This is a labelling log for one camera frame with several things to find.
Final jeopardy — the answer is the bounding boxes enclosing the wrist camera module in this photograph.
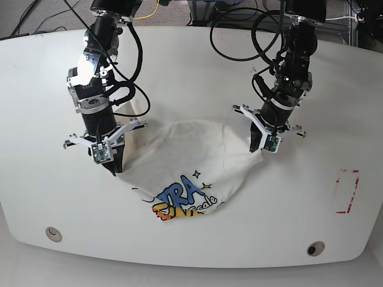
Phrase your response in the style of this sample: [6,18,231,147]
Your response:
[90,140,114,164]
[263,134,282,153]

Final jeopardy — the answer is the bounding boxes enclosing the red tape rectangle marking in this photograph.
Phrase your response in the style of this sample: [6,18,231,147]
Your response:
[332,169,360,214]

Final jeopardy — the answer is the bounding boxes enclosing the right table cable grommet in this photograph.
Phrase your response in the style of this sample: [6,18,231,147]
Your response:
[306,241,326,257]

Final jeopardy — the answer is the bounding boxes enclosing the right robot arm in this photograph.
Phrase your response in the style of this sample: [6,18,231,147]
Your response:
[63,1,145,175]

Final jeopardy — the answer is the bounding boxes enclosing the white printed t-shirt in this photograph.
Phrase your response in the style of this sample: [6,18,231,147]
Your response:
[119,119,262,221]

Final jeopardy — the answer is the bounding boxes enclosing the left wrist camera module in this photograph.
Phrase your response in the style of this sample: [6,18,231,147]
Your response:
[263,134,282,153]

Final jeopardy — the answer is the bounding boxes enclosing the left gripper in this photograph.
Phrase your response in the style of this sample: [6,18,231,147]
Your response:
[233,105,306,152]

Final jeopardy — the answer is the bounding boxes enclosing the table cable grommet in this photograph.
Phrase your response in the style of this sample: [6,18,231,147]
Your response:
[306,241,326,257]
[45,227,63,243]

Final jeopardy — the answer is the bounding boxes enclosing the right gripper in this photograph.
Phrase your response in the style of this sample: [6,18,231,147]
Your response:
[63,109,148,176]

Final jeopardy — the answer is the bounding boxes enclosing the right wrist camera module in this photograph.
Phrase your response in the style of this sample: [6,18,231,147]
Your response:
[90,140,114,164]

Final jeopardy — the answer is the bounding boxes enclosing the yellow cable on floor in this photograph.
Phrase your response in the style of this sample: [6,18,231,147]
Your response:
[133,0,159,20]

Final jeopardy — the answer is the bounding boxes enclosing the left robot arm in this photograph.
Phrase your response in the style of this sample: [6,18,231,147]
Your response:
[233,1,326,153]

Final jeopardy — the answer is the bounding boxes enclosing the white cable on floor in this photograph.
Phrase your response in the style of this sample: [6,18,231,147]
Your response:
[325,15,357,22]

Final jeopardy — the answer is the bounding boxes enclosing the left table cable grommet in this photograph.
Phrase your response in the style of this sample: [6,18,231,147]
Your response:
[45,227,63,243]

